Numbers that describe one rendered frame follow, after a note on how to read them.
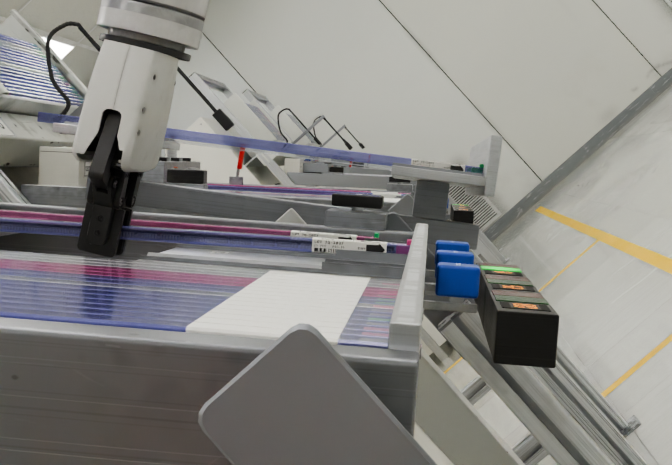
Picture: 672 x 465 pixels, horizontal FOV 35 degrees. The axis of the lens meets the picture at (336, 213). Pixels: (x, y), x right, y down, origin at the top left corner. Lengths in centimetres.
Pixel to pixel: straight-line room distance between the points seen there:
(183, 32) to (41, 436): 51
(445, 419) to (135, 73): 64
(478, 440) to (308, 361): 99
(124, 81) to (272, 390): 54
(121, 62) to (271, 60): 775
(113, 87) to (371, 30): 772
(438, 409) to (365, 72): 727
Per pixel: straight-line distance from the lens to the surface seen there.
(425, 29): 853
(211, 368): 40
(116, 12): 88
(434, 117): 848
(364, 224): 106
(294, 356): 34
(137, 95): 86
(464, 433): 133
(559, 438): 113
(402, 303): 46
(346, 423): 35
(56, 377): 41
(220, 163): 548
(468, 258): 86
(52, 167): 215
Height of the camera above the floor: 77
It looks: 1 degrees up
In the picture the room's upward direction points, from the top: 42 degrees counter-clockwise
